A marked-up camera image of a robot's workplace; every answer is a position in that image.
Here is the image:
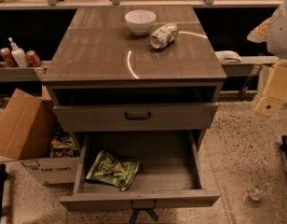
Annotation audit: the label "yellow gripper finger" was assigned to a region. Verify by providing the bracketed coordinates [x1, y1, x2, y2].
[254, 60, 287, 117]
[247, 18, 270, 43]

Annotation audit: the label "green jalapeno chip bag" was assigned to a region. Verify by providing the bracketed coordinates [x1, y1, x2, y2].
[86, 150, 140, 191]

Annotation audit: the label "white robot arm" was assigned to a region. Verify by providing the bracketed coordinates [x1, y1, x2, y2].
[247, 0, 287, 117]

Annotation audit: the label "closed upper drawer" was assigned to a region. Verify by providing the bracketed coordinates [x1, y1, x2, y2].
[53, 103, 218, 132]

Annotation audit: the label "grey drawer cabinet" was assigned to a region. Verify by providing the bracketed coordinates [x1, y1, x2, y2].
[41, 5, 228, 213]

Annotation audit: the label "open middle drawer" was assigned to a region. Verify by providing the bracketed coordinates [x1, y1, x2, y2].
[60, 131, 219, 211]

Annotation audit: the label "grey side shelf right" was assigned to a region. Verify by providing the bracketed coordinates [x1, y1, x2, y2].
[219, 56, 277, 102]

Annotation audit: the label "grey side shelf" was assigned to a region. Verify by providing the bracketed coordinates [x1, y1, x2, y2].
[0, 61, 50, 82]
[219, 56, 277, 102]

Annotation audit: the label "folded white cloth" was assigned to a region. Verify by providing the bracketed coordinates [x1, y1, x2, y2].
[215, 50, 241, 63]

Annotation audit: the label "crushed white soda can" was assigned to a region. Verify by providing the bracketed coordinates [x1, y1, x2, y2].
[150, 23, 179, 49]

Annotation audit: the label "clear glass on floor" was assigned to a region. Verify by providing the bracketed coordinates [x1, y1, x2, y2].
[247, 182, 273, 202]

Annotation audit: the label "white ceramic bowl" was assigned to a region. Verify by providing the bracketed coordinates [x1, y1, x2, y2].
[125, 10, 157, 35]

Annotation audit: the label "snack bags in box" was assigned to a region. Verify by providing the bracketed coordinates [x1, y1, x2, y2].
[49, 125, 77, 158]

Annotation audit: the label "red soda can right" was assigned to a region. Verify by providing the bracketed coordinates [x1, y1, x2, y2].
[26, 50, 42, 67]

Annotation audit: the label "red soda can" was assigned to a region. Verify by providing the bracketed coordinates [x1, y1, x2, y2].
[26, 50, 42, 67]
[0, 48, 17, 67]

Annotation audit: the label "white pump bottle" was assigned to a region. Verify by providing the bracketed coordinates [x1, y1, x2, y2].
[8, 37, 29, 67]

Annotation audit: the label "brown cardboard box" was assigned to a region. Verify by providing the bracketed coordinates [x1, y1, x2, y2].
[0, 89, 79, 185]

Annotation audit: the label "red soda can left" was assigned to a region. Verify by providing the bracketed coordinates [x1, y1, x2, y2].
[0, 48, 17, 67]

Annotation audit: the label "grey side shelf left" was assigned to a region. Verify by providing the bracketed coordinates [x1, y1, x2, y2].
[0, 61, 50, 82]

